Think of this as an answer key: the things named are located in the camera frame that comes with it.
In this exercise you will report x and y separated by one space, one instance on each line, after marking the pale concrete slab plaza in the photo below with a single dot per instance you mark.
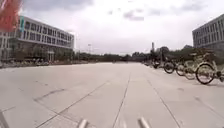
100 90

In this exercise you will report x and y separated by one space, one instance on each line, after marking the red banner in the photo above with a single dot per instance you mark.
9 15

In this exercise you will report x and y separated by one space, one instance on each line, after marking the row of trees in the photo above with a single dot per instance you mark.
110 56

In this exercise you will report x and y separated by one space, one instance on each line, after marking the lamp pole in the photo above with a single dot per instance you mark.
89 48

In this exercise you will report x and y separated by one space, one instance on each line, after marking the grey building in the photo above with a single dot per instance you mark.
210 33

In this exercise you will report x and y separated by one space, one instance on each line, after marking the row of parked bicycles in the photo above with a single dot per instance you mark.
30 62
193 66

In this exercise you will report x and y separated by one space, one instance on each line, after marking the white grid-window building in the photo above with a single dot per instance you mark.
43 36

